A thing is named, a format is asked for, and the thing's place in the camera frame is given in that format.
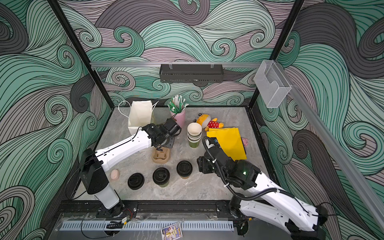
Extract pink small object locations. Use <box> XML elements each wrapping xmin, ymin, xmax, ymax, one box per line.
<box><xmin>111</xmin><ymin>169</ymin><xmax>120</xmax><ymax>181</ymax></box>

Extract black wall shelf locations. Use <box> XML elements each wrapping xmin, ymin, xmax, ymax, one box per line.
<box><xmin>159</xmin><ymin>64</ymin><xmax>224</xmax><ymax>83</ymax></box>

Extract black cup lid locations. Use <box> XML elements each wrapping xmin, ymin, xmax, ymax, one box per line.
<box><xmin>177</xmin><ymin>161</ymin><xmax>193</xmax><ymax>177</ymax></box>
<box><xmin>153</xmin><ymin>167</ymin><xmax>170</xmax><ymax>185</ymax></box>

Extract white paper bag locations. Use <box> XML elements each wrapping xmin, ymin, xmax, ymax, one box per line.
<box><xmin>118</xmin><ymin>101</ymin><xmax>158</xmax><ymax>135</ymax></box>

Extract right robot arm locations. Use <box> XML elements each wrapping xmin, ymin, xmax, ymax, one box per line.
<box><xmin>198</xmin><ymin>144</ymin><xmax>328</xmax><ymax>240</ymax></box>

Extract yellow napkin stack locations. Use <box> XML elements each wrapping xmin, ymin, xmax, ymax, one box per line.
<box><xmin>207</xmin><ymin>128</ymin><xmax>247</xmax><ymax>161</ymax></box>

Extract colourful card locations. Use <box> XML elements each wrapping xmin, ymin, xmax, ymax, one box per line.
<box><xmin>161</xmin><ymin>223</ymin><xmax>183</xmax><ymax>240</ymax></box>

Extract clear acrylic wall holder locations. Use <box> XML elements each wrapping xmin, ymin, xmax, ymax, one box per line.
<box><xmin>254</xmin><ymin>60</ymin><xmax>292</xmax><ymax>109</ymax></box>

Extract wrapped straws bundle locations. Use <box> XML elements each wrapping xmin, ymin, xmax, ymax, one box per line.
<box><xmin>167</xmin><ymin>95</ymin><xmax>189</xmax><ymax>114</ymax></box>

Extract stack of paper cups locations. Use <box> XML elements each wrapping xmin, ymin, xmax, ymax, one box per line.
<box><xmin>187</xmin><ymin>123</ymin><xmax>202</xmax><ymax>148</ymax></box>

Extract yellow plush toy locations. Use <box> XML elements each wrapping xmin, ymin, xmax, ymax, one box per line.
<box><xmin>195</xmin><ymin>114</ymin><xmax>224</xmax><ymax>132</ymax></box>

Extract brown cardboard cup carrier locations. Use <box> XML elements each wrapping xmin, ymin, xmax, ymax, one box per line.
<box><xmin>152</xmin><ymin>147</ymin><xmax>171</xmax><ymax>164</ymax></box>

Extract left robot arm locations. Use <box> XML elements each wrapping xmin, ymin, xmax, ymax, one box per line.
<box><xmin>79</xmin><ymin>118</ymin><xmax>182</xmax><ymax>216</ymax></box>

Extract stack of black lids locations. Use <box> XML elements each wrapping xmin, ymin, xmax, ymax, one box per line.
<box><xmin>127</xmin><ymin>173</ymin><xmax>145</xmax><ymax>190</ymax></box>

